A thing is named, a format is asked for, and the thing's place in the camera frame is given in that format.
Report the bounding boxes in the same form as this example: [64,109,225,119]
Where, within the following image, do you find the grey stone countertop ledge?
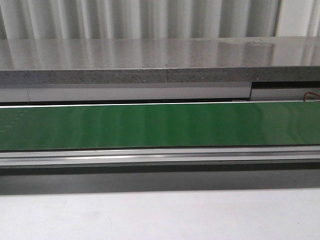
[0,36,320,85]

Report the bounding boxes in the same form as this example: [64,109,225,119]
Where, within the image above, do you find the green conveyor belt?
[0,101,320,152]

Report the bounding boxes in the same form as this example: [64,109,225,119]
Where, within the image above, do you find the white corrugated curtain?
[0,0,320,39]

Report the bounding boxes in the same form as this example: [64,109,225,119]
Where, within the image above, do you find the aluminium conveyor frame rail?
[0,145,320,167]

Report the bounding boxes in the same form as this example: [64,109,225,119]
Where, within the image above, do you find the red wire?
[303,91,320,102]

